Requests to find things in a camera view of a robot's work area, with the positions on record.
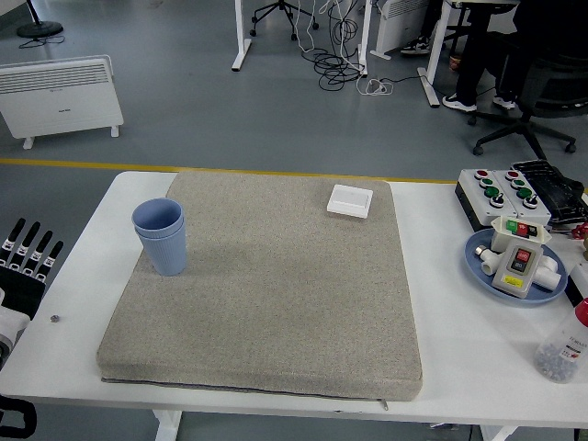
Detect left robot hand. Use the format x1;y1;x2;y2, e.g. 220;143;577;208
0;217;65;344

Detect blue ribbed cup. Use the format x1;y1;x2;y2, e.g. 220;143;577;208
131;198;185;241
133;223;188;277

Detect white push-button control box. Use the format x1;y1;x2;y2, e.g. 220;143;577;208
492;169;552;226
458;168;519;222

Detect white panel heater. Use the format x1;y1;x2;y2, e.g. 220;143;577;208
0;54;125;151
369;0;433;61

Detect black fan stand base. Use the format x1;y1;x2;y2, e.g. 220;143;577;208
17;0;64;39

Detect grey-brown mat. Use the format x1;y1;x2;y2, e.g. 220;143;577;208
96;171;424;404

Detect white desk leg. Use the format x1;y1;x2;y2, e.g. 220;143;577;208
416;0;456;109
356;0;374;65
232;0;253;71

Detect black chair base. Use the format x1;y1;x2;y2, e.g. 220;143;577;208
250;0;321;41

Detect white table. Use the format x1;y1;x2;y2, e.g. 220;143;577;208
0;171;588;441

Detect blue plate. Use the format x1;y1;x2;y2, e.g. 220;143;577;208
464;228;570;308

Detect white pipe fitting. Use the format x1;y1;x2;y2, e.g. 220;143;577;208
532;254;562;293
475;245;502;277

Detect person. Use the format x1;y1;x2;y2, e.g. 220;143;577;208
441;0;588;114
400;0;442;56

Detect clear bottle with red cap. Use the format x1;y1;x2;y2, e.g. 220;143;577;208
533;297;588;385

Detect black tool tray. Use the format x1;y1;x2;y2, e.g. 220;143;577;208
512;159;587;226

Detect black office chair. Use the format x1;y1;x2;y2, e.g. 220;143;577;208
467;27;588;162

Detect white wall switch plate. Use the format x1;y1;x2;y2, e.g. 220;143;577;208
326;184;375;220

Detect white floor cable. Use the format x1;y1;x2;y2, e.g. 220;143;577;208
293;0;332;54

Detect black floor cables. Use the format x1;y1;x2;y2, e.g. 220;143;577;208
314;0;426;91

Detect white coiled charger cable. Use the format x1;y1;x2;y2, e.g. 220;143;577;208
356;76;394;96

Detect beige three-button switch box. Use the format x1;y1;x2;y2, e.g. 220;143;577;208
489;215;552;252

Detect grey red-black button switch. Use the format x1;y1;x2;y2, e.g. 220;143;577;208
492;239;546;300

